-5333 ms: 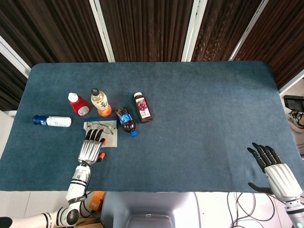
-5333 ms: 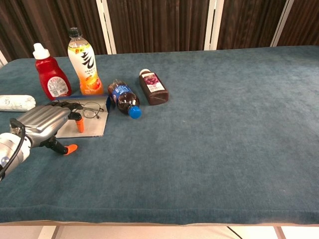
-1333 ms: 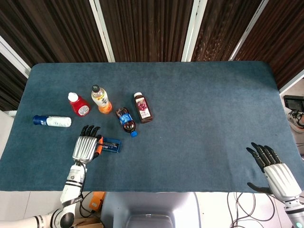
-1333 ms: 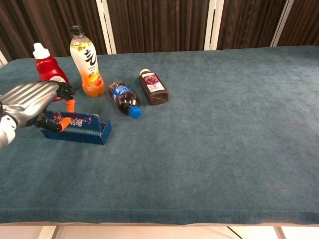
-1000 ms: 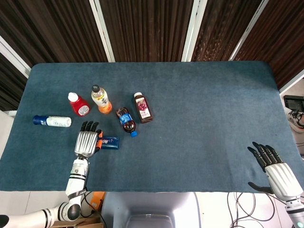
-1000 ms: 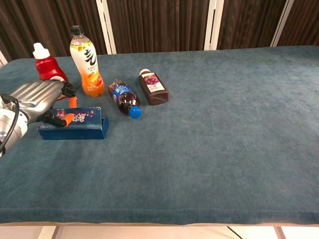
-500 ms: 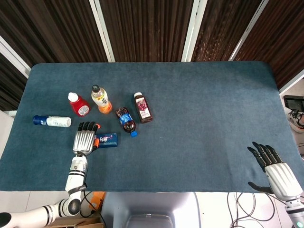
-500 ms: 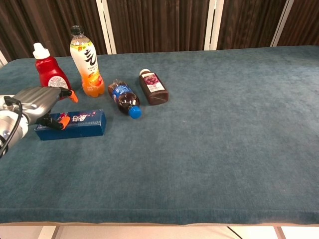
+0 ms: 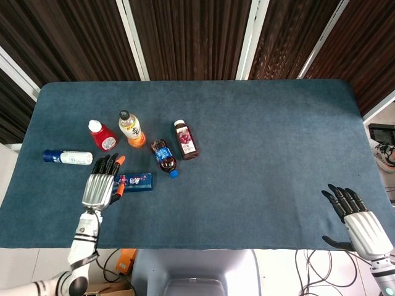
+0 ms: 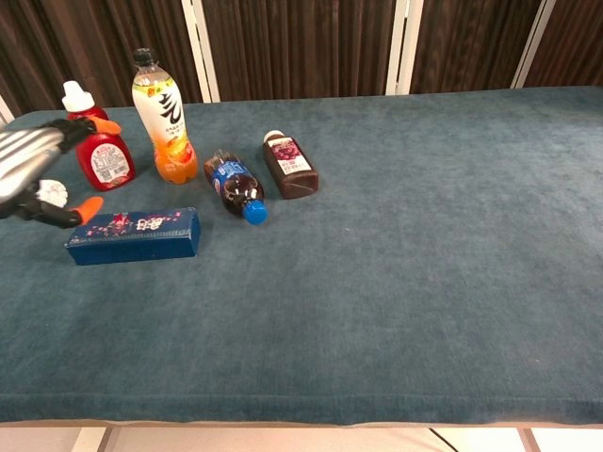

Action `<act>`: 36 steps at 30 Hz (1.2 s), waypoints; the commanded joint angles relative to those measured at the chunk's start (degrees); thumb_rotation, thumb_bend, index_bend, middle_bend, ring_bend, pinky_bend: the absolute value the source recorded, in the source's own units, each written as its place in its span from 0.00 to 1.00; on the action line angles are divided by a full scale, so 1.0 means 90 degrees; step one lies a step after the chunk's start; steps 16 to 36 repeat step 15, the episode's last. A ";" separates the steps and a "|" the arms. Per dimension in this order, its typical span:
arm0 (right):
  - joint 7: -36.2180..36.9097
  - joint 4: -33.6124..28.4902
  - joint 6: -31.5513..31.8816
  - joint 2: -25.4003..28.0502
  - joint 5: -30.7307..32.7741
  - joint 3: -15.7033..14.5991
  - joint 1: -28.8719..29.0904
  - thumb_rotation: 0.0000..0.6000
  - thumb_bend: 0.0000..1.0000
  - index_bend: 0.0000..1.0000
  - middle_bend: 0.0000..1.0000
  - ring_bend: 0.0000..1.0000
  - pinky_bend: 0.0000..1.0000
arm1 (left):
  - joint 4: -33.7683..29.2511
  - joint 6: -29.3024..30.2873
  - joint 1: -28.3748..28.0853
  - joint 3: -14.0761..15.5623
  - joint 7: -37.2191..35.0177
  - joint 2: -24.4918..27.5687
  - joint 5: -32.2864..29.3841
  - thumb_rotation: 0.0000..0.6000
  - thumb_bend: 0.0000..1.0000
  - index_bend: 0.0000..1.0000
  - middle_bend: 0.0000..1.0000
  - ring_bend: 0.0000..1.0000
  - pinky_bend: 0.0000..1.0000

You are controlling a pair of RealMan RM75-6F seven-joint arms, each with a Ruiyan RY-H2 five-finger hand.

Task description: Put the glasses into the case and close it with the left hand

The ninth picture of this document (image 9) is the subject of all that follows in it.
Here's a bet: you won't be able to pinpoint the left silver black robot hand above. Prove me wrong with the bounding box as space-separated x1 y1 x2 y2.
81 153 127 212

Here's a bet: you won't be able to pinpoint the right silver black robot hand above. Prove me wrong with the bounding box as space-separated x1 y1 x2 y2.
321 184 394 262

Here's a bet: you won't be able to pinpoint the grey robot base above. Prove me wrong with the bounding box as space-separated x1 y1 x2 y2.
131 249 262 296

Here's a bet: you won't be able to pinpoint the brown cardboard box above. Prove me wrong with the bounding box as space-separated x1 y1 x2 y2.
88 279 135 296

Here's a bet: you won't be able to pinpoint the white bottle blue cap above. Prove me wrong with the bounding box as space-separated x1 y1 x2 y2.
42 149 94 167

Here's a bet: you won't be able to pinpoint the red ketchup bottle white cap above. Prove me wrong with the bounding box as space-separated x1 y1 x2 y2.
88 119 119 152

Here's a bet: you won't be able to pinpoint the orange drink bottle black cap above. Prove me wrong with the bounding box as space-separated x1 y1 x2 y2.
118 109 147 149

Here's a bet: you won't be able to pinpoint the cola bottle blue cap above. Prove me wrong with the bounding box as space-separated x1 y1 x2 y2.
150 139 180 179

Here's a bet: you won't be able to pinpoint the orange device under table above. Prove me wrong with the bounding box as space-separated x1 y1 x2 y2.
117 248 138 276

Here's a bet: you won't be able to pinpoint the dark grape juice bottle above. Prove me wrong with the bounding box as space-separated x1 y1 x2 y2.
173 120 199 161

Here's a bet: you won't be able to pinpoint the black rack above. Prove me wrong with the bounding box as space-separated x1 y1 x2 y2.
368 123 395 144

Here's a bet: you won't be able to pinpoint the blue table cloth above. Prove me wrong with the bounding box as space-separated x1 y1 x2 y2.
0 79 395 250

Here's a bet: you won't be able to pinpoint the thin tangled floor cables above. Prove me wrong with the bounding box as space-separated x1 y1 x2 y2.
294 249 371 296

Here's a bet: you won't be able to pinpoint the black cable loop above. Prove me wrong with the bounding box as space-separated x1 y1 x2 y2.
96 248 130 283

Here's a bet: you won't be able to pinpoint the white partition frame post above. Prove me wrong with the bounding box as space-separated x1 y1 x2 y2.
235 0 271 81
362 92 395 125
297 0 351 80
115 0 151 81
0 46 41 102

